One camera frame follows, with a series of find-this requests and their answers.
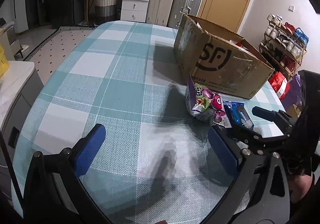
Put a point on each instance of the plaid teal tablecloth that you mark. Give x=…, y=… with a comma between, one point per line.
x=155, y=163

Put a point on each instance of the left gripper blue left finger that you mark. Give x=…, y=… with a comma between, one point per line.
x=53, y=190

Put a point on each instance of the person's right hand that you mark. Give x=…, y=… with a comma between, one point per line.
x=299, y=185

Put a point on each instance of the silver aluminium suitcase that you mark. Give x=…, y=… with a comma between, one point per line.
x=180, y=8

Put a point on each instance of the brown cardboard SF box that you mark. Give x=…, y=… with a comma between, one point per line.
x=220, y=59

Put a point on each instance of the wooden shoe rack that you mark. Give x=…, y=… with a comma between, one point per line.
x=284, y=46

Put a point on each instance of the dotted beige rug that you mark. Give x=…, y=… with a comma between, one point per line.
x=54, y=49

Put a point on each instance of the purple shopping bag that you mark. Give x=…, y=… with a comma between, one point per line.
x=293, y=96

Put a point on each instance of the white wall switch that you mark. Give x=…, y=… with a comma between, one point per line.
x=292, y=8

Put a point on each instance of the red shopping bag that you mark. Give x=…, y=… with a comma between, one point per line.
x=279, y=84

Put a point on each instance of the woven laundry basket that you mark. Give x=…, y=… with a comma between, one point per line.
x=105, y=11

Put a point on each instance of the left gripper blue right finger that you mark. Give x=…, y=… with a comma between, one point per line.
x=259, y=190

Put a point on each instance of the blue Oreo snack pack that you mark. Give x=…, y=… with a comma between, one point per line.
x=237, y=114

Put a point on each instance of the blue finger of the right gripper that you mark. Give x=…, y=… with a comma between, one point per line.
x=254, y=140
x=280, y=118

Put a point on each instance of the grey white side cabinet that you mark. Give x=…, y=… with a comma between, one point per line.
x=20, y=86

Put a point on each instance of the purple snack bag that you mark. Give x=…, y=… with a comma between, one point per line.
x=205, y=105

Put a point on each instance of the beige hard suitcase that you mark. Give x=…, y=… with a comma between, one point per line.
x=158, y=12

